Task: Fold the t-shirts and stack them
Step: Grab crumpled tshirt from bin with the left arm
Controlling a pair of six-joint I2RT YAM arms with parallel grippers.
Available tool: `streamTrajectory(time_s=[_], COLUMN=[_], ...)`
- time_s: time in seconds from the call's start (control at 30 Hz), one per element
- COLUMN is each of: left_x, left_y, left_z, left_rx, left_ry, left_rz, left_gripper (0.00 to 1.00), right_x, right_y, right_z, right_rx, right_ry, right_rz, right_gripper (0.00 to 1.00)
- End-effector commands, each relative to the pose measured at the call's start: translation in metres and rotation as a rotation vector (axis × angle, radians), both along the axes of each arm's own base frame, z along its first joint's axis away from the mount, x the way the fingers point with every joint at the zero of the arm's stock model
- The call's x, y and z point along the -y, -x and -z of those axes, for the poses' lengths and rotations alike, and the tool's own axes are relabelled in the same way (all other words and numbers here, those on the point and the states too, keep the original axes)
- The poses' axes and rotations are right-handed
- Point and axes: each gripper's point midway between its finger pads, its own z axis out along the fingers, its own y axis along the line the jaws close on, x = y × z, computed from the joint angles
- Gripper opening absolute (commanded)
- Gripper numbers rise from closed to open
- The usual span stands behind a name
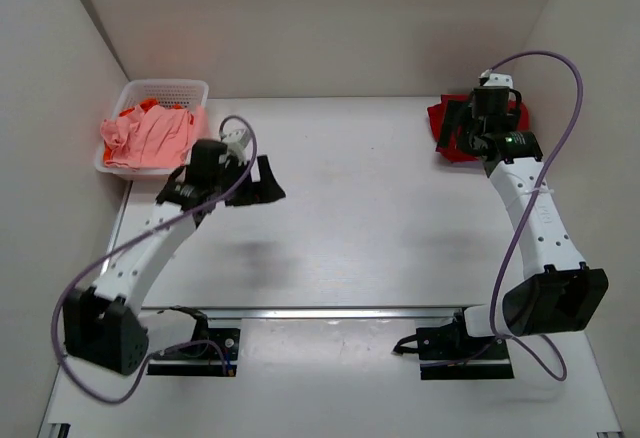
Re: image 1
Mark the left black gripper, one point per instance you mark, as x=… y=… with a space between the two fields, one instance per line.
x=267 y=187

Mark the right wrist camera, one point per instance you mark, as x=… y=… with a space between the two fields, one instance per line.
x=490 y=78

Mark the pink t shirt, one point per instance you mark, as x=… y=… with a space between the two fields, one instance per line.
x=155 y=138

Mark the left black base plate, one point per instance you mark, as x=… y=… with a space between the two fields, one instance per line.
x=202 y=360

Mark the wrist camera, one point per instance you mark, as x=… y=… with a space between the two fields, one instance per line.
x=235 y=139
x=490 y=78

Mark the orange t shirt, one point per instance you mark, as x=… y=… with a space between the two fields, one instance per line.
x=145 y=105

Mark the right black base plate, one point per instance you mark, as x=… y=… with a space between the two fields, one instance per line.
x=447 y=354

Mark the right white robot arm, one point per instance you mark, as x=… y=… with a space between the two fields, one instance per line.
x=544 y=285

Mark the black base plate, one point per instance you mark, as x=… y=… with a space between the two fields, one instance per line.
x=202 y=360
x=447 y=354

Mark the red folded t shirt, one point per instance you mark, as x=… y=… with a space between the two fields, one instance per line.
x=503 y=147

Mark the aluminium rail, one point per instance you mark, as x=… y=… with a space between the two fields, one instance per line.
x=330 y=313

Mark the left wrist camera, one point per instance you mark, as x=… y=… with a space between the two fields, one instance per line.
x=235 y=139

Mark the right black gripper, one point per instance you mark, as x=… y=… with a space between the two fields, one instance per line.
x=453 y=117

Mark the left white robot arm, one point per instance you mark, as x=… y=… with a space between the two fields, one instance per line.
x=102 y=324

